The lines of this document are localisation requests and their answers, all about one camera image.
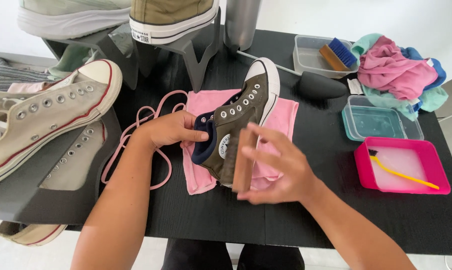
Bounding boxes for person's right hand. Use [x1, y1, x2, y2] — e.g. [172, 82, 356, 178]
[236, 122, 321, 206]

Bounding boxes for person's left hand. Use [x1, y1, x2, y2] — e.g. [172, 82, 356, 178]
[136, 110, 210, 151]

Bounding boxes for wooden shoe brush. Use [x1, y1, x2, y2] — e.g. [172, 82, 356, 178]
[231, 127, 259, 193]

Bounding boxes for olive high-top sneaker navy lining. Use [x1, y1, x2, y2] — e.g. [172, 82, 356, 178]
[191, 57, 281, 187]

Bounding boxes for pink shoelace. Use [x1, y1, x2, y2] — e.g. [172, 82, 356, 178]
[100, 90, 189, 191]

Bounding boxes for pink cleaning cloth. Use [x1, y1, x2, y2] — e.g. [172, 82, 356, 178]
[183, 89, 299, 196]

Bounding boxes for pink plastic tray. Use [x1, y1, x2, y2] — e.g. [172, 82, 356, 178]
[353, 136, 451, 196]

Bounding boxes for dark grey angled shoe stand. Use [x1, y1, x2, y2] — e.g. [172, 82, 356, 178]
[42, 7, 222, 94]

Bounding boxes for beige low-top sneaker red stripe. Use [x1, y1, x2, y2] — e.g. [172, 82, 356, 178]
[0, 59, 123, 190]
[0, 220, 68, 247]
[39, 120, 107, 192]

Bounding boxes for black shoe tree with spring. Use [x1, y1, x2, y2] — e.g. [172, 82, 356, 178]
[236, 50, 348, 100]

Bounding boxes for teal-rimmed clear water container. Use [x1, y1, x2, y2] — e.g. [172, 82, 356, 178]
[341, 95, 424, 142]

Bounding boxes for yellow toothbrush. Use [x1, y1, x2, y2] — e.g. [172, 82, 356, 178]
[368, 149, 440, 191]

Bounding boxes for tan high-top canvas sneaker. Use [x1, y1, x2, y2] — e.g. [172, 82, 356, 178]
[129, 0, 220, 46]

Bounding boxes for pale green cloth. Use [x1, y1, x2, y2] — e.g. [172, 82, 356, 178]
[47, 44, 99, 80]

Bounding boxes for person's black trousers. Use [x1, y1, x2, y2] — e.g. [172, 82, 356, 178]
[162, 238, 305, 270]

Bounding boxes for clear plastic container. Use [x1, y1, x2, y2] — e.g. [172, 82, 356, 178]
[293, 34, 359, 79]

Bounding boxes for wide dark grey shoe stand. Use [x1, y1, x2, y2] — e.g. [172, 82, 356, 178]
[0, 107, 122, 226]

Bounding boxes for stainless steel bottle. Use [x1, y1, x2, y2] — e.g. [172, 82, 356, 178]
[223, 0, 263, 52]

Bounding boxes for wooden brush blue bristles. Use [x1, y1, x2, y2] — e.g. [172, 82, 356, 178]
[319, 37, 358, 73]

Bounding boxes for light green sneaker white sole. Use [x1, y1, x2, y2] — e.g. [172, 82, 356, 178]
[17, 0, 132, 40]

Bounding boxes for crumpled pink cloth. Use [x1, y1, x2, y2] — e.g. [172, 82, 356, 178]
[357, 35, 439, 101]

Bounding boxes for pale pink folded cloth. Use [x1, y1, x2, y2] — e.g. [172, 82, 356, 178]
[7, 82, 52, 93]

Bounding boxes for grey striped cloth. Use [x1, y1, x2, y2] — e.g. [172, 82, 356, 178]
[0, 57, 58, 92]

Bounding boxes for mint green cloth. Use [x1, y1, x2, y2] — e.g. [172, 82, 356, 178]
[351, 33, 449, 121]

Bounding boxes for blue cloth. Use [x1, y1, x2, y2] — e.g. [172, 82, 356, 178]
[398, 47, 447, 113]

